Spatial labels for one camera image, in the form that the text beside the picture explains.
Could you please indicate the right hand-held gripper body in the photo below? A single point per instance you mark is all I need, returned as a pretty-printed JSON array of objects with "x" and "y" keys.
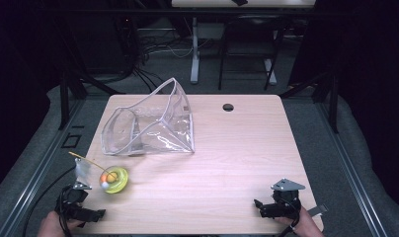
[{"x": 286, "y": 199}]

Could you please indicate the dark object on white desk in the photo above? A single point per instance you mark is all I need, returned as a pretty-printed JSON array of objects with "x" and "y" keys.
[{"x": 240, "y": 2}]

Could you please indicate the black metal chair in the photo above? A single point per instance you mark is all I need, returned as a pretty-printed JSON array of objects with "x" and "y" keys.
[{"x": 250, "y": 23}]

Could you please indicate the clear plastic zip bag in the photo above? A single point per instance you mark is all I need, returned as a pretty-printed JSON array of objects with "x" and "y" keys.
[{"x": 174, "y": 131}]

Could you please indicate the person's left hand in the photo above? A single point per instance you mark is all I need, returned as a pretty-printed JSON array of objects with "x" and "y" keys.
[{"x": 51, "y": 225}]

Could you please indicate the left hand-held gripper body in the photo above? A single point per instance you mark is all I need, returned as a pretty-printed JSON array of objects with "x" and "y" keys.
[{"x": 73, "y": 199}]

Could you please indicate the person's right hand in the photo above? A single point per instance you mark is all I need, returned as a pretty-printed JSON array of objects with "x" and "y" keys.
[{"x": 307, "y": 225}]

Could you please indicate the white desk with legs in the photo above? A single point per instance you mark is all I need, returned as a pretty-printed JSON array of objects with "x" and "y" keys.
[{"x": 195, "y": 59}]

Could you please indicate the yellow-green bowl with fruit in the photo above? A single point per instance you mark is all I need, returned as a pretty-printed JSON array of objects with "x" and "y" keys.
[{"x": 118, "y": 182}]

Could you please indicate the black metal stand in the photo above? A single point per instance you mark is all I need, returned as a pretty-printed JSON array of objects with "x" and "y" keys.
[
  {"x": 65, "y": 98},
  {"x": 333, "y": 98}
]

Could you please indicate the aluminium floor rail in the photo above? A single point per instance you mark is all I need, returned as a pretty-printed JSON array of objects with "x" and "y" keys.
[
  {"x": 39, "y": 174},
  {"x": 352, "y": 171}
]

